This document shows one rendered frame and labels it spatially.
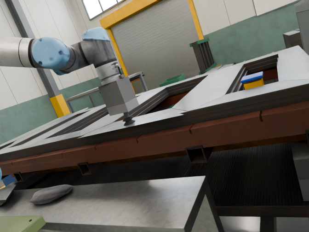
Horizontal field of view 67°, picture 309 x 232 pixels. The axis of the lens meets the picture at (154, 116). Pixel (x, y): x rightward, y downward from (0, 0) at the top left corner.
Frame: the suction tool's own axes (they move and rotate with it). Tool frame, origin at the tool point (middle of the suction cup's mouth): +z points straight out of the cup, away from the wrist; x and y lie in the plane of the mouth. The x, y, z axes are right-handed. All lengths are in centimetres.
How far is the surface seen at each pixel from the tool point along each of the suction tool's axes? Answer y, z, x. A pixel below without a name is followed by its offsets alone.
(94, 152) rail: 14.0, 5.8, 7.6
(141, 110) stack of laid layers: 15.5, 2.5, -27.6
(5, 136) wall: 758, 38, -263
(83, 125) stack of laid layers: 59, 3, -27
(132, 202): -5.5, 18.4, 16.9
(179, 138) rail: -19.3, 6.0, 4.1
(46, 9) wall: 784, -360, -628
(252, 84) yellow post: -37.4, -0.3, -14.8
